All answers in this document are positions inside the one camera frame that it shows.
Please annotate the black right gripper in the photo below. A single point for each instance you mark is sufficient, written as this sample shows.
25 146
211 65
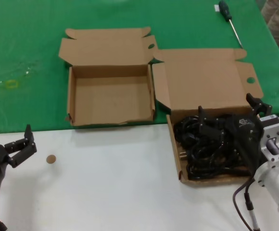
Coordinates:
244 130

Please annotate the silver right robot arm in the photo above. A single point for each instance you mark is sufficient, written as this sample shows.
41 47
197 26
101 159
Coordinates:
274 178

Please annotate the open brown cardboard box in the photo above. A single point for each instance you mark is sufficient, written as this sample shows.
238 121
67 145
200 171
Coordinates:
105 101
202 81

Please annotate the round brown cardboard disc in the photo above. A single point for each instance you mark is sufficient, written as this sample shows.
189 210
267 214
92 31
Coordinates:
51 159

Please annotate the white table cloth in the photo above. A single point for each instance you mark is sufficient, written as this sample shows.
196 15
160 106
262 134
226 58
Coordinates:
105 192

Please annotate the green table cloth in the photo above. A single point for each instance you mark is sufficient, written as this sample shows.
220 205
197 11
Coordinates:
21 36

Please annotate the small white block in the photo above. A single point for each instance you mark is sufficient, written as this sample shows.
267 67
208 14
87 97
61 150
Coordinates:
216 8

